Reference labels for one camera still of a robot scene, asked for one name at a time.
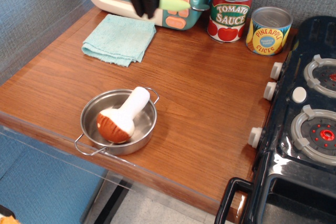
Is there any black toy stove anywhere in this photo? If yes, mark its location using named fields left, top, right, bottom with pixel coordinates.
left=215, top=16, right=335, bottom=223

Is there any light blue folded towel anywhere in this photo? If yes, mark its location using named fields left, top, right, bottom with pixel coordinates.
left=81, top=14, right=156, bottom=67

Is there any plush brown white mushroom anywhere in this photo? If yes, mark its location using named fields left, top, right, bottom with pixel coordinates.
left=96, top=87, right=150, bottom=144

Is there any tomato sauce can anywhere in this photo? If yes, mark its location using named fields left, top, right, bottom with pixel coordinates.
left=207, top=0, right=253, bottom=42

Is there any spoon with yellow-green handle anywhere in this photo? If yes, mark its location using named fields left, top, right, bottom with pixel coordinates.
left=159, top=0, right=210, bottom=12

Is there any small steel pan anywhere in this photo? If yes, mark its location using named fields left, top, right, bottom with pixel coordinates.
left=75, top=87, right=160, bottom=156

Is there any pineapple slices can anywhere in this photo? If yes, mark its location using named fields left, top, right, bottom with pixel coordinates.
left=246, top=6, right=293, bottom=56

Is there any teal toy microwave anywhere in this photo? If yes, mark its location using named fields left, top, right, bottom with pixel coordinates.
left=83, top=0, right=215, bottom=31

